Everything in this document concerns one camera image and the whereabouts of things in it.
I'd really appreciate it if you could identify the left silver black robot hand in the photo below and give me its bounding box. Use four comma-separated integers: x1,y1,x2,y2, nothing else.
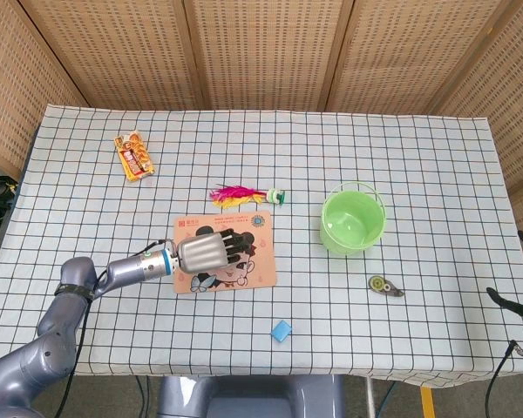
176,232,256,275

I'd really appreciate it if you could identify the orange cartoon girl mouse pad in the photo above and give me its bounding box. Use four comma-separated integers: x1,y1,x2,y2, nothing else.
173,211,278,295

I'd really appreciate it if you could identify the pink yellow feather shuttlecock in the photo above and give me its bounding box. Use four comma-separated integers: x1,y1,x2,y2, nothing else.
209,184,288,209

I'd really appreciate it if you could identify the small blue white box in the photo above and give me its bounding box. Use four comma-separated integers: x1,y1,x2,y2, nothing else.
269,319,294,344

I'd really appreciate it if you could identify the yellow orange snack packet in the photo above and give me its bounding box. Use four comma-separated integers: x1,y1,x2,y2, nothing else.
114,130,157,183

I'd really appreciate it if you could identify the grey robot torso base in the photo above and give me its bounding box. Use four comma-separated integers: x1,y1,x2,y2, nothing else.
156,374,345,418

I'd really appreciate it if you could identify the green plastic bucket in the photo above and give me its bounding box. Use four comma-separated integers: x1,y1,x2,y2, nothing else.
320,181,387,256

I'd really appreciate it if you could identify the blue white checked tablecloth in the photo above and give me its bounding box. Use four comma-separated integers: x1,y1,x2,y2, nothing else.
0,103,523,388

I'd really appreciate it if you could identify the green grey correction tape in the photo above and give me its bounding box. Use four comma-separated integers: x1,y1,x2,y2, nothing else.
367,274,405,300

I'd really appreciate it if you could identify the white table leg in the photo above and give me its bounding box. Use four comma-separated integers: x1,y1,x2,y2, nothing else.
364,377,375,418

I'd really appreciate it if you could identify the woven rattan folding screen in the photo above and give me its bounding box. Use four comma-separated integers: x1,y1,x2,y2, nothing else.
0,0,523,232

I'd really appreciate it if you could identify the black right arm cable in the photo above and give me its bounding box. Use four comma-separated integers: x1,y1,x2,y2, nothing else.
485,339,523,418

